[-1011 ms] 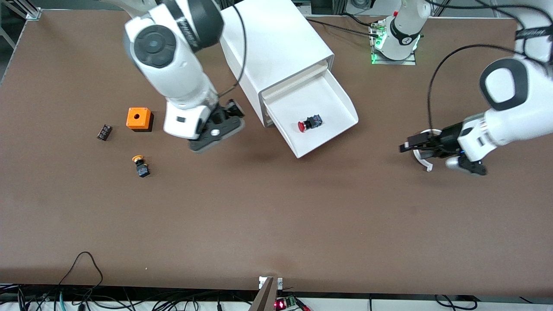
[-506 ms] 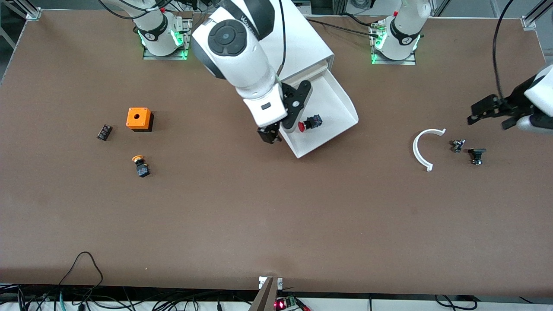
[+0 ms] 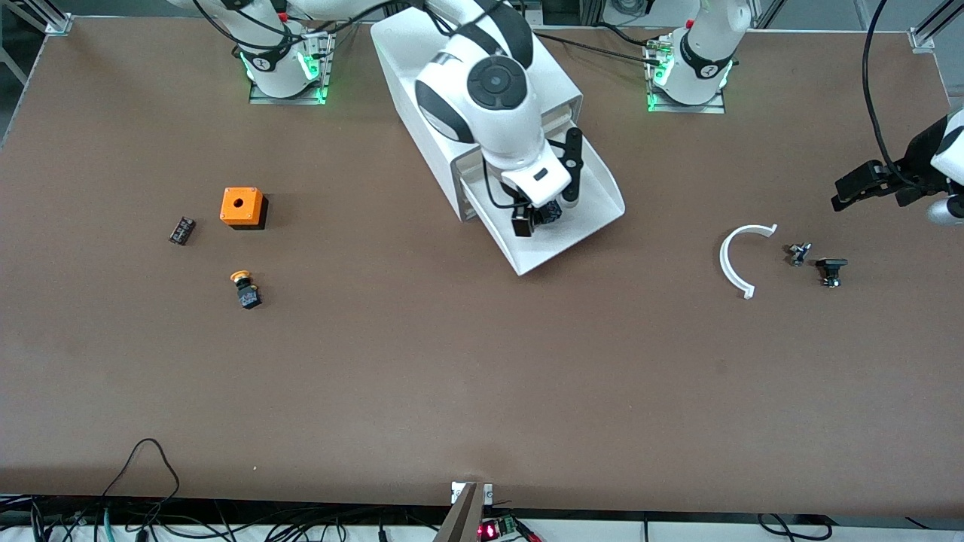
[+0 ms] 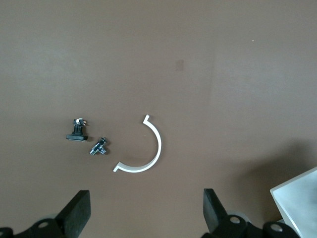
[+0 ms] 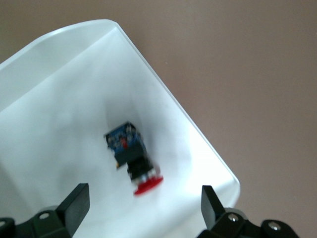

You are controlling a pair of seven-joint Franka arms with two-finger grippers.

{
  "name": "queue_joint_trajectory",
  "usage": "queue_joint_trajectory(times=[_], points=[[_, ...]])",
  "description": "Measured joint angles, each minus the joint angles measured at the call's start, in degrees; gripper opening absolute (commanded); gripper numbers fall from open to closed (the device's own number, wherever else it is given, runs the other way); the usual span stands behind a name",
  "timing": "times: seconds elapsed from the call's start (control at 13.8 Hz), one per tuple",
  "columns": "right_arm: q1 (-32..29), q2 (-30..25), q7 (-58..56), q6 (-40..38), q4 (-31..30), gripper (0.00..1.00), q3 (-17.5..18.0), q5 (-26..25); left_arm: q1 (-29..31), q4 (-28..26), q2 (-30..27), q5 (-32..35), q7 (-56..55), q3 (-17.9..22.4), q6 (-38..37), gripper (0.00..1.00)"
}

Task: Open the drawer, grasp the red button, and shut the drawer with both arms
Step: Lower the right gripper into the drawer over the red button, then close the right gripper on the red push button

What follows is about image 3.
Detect white drawer cabinet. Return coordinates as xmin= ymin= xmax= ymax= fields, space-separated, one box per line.
xmin=369 ymin=0 xmax=585 ymax=223

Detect orange-headed black emergency button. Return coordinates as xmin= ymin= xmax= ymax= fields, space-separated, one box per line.
xmin=230 ymin=269 xmax=264 ymax=310

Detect circuit board with red light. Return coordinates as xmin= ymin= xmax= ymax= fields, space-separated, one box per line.
xmin=478 ymin=515 xmax=540 ymax=542

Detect black power cable on table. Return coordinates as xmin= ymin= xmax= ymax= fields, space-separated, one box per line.
xmin=531 ymin=21 xmax=667 ymax=69

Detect white curved half ring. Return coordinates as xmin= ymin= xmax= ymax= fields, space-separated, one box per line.
xmin=719 ymin=224 xmax=778 ymax=300

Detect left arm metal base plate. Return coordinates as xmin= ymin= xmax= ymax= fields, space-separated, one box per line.
xmin=645 ymin=36 xmax=726 ymax=115

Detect aluminium frame profile corner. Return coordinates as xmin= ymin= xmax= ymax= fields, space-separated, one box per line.
xmin=15 ymin=0 xmax=74 ymax=36
xmin=909 ymin=0 xmax=964 ymax=52

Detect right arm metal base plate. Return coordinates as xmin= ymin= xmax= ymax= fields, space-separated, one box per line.
xmin=249 ymin=30 xmax=337 ymax=105

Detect orange push-button enclosure box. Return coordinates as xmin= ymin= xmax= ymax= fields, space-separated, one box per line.
xmin=220 ymin=187 xmax=269 ymax=231

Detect metal bracket with beam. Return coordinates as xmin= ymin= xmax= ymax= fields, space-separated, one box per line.
xmin=433 ymin=481 xmax=494 ymax=542

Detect thin black looped cable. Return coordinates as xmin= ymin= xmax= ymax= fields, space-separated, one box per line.
xmin=102 ymin=438 xmax=182 ymax=502

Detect tangled black cable bundle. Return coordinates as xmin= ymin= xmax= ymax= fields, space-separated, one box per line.
xmin=0 ymin=493 xmax=453 ymax=542

